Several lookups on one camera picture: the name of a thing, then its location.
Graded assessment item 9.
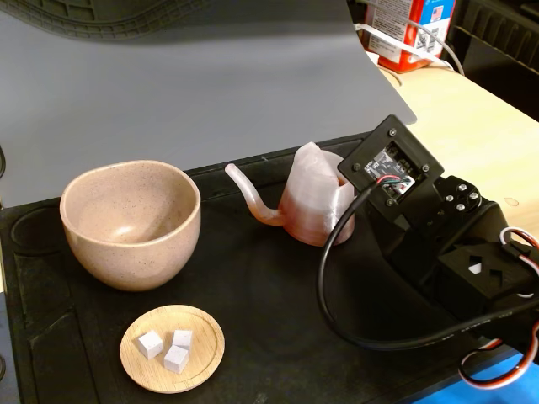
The black slatted rack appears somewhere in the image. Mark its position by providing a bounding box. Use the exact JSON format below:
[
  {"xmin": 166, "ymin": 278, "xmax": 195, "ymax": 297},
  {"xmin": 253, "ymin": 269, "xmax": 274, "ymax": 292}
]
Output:
[{"xmin": 445, "ymin": 0, "xmax": 539, "ymax": 124}]

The black work mat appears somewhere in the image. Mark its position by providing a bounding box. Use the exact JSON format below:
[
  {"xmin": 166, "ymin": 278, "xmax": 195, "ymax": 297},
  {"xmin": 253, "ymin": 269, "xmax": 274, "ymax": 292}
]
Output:
[{"xmin": 0, "ymin": 131, "xmax": 521, "ymax": 404}]

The white plastic strap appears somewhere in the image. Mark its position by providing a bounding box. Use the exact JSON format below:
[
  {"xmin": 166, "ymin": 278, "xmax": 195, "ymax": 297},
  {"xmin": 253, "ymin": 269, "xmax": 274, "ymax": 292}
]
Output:
[{"xmin": 353, "ymin": 22, "xmax": 450, "ymax": 69}]

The black camera module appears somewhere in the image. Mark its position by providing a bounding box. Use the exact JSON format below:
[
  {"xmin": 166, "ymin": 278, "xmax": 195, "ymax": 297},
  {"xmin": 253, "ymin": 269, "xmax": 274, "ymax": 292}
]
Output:
[{"xmin": 337, "ymin": 114, "xmax": 446, "ymax": 221}]

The translucent pink plastic kettle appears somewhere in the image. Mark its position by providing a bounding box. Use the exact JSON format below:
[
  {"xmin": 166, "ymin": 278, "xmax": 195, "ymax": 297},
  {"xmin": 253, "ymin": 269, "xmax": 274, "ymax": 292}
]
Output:
[{"xmin": 224, "ymin": 141, "xmax": 357, "ymax": 247}]

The red white black servo wire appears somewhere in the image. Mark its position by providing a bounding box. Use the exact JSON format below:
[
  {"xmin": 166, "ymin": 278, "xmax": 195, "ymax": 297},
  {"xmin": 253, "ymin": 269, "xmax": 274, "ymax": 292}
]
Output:
[
  {"xmin": 457, "ymin": 319, "xmax": 539, "ymax": 391},
  {"xmin": 502, "ymin": 226, "xmax": 539, "ymax": 264}
]

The blue surface sheet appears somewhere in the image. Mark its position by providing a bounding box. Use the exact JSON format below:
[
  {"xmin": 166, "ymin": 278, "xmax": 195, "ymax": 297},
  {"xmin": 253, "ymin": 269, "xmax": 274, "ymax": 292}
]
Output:
[{"xmin": 419, "ymin": 351, "xmax": 539, "ymax": 404}]

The round wooden saucer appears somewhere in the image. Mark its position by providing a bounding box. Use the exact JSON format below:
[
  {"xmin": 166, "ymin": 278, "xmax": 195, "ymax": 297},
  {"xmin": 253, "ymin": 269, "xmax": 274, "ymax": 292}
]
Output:
[{"xmin": 119, "ymin": 304, "xmax": 227, "ymax": 395}]

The speckled beige ceramic cup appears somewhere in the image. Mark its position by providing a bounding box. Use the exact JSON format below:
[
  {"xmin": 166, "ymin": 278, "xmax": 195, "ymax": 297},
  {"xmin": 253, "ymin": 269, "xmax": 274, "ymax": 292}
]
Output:
[{"xmin": 59, "ymin": 159, "xmax": 202, "ymax": 293}]

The dark grey grid mat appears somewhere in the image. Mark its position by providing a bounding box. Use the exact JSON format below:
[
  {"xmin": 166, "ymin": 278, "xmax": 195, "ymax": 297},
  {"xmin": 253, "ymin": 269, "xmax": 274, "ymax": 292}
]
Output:
[{"xmin": 0, "ymin": 0, "xmax": 211, "ymax": 43}]

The thin grey cable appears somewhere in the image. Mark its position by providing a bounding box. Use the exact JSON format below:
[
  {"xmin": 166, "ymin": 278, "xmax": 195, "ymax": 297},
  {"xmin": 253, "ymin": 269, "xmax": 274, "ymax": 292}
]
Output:
[{"xmin": 405, "ymin": 18, "xmax": 466, "ymax": 77}]

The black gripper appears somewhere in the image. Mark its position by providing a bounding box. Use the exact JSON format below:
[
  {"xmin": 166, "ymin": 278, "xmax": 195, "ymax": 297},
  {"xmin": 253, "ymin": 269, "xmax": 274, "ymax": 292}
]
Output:
[{"xmin": 366, "ymin": 173, "xmax": 513, "ymax": 295}]

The white sugar cube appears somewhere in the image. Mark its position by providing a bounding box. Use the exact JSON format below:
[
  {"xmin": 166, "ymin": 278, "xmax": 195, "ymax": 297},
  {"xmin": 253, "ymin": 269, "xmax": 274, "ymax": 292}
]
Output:
[
  {"xmin": 171, "ymin": 328, "xmax": 194, "ymax": 350},
  {"xmin": 132, "ymin": 330, "xmax": 165, "ymax": 360},
  {"xmin": 163, "ymin": 344, "xmax": 190, "ymax": 375}
]

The red drink bottle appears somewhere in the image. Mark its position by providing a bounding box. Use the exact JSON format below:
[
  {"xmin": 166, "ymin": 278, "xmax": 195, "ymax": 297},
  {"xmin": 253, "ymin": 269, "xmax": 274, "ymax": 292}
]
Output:
[{"xmin": 362, "ymin": 0, "xmax": 458, "ymax": 74}]

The black camera cable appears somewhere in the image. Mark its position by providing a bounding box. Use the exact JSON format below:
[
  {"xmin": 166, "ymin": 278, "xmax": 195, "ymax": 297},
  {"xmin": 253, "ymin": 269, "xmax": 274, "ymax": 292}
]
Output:
[{"xmin": 316, "ymin": 183, "xmax": 539, "ymax": 353}]

